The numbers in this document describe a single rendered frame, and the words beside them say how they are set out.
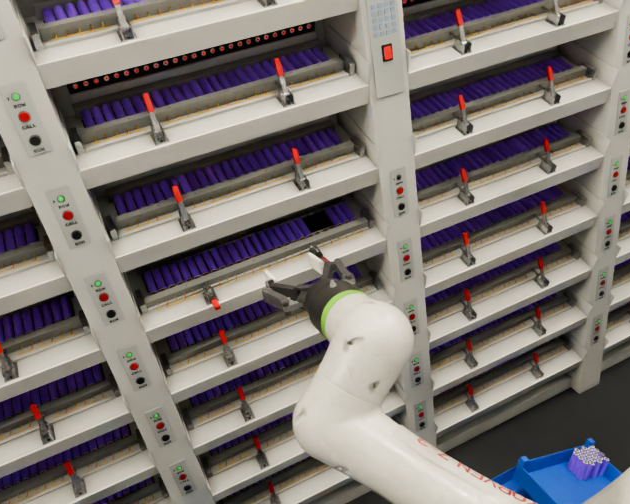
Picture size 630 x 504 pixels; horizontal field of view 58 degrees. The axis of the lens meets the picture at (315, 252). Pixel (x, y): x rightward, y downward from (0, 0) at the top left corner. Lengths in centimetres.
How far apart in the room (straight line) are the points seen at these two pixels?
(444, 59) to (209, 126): 54
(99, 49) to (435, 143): 76
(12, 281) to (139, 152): 36
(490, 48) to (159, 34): 73
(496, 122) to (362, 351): 89
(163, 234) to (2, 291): 32
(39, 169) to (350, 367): 67
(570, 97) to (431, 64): 46
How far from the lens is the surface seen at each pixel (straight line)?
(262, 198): 126
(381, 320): 76
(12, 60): 110
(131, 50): 111
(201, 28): 112
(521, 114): 156
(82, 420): 146
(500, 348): 194
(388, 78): 128
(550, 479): 200
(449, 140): 143
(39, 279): 124
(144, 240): 123
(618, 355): 246
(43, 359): 135
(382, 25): 125
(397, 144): 134
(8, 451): 150
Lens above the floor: 166
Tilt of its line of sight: 31 degrees down
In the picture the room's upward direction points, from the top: 11 degrees counter-clockwise
